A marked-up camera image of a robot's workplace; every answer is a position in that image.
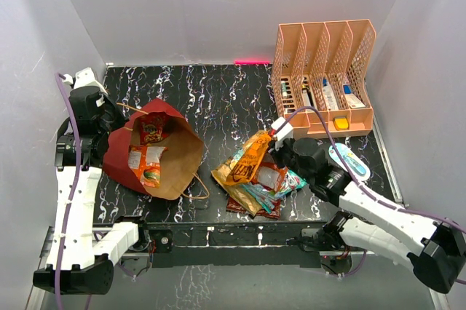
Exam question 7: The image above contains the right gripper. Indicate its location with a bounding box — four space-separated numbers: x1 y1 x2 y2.
267 136 313 183

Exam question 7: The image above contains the orange Fox's fruits bag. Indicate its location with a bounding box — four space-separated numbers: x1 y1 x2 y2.
128 144 167 188

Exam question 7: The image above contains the gold snack bag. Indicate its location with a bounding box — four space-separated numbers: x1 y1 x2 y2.
211 156 262 216

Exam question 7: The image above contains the red Doritos bag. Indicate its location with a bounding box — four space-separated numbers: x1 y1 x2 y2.
225 196 281 220

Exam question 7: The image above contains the red paper bag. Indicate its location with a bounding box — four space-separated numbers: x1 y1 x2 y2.
103 98 204 200

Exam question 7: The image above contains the teal Fox's candy bag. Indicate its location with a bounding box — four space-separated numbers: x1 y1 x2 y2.
240 170 307 213

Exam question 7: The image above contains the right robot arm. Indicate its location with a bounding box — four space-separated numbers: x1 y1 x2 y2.
269 138 465 294

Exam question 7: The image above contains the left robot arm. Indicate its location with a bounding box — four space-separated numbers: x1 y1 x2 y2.
33 85 151 295

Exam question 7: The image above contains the yellow item in organizer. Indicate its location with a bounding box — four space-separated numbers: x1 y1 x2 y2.
333 116 350 130

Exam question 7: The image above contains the white blue oval package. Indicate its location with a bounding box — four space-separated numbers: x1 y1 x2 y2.
328 143 371 181

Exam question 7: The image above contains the pink desk organizer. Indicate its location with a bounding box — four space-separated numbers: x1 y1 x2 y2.
271 19 376 139

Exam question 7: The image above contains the pink tape strip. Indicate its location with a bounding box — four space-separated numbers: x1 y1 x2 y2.
234 59 270 65

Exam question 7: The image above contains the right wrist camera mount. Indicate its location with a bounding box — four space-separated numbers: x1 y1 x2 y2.
271 116 293 151

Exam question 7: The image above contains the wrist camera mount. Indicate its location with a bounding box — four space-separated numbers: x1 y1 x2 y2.
63 67 101 89
271 116 293 151

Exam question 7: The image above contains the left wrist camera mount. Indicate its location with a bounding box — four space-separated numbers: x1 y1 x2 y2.
63 67 101 89

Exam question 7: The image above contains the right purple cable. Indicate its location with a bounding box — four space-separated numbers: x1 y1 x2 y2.
283 106 466 278

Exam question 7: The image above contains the purple cable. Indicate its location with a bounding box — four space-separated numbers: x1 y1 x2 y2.
283 106 466 278
54 72 92 310

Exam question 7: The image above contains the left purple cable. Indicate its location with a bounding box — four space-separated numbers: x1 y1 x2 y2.
54 72 92 310

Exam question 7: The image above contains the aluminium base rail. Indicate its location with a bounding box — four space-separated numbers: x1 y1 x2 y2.
25 222 447 310

